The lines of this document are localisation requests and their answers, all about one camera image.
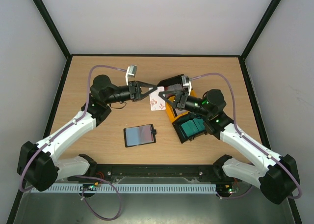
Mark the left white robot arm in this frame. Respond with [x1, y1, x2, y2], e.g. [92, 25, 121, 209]
[17, 75, 157, 192]

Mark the yellow bin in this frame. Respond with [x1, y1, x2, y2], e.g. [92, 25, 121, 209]
[165, 103, 190, 125]

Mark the black aluminium frame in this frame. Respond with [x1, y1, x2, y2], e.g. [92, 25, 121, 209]
[5, 0, 302, 224]

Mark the black leather card holder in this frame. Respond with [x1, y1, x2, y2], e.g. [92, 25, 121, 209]
[123, 124, 157, 148]

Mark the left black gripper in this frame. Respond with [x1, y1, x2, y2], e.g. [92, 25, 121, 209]
[105, 81, 157, 105]

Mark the black bin with teal cards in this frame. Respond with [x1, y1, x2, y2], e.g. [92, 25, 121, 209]
[172, 113, 207, 143]

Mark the teal card stack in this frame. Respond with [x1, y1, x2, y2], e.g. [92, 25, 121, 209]
[181, 118, 205, 137]

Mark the red dotted card stack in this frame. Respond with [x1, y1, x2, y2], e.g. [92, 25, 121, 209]
[165, 84, 183, 91]

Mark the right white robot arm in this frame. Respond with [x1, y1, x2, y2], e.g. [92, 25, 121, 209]
[158, 89, 302, 204]

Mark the white patterned card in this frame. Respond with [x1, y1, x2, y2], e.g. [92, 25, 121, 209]
[149, 86, 166, 111]

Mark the light blue cable duct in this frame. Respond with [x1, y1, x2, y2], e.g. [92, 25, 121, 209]
[45, 183, 216, 194]

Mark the black bin with red cards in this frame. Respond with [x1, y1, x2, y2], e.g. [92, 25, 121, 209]
[157, 74, 183, 88]

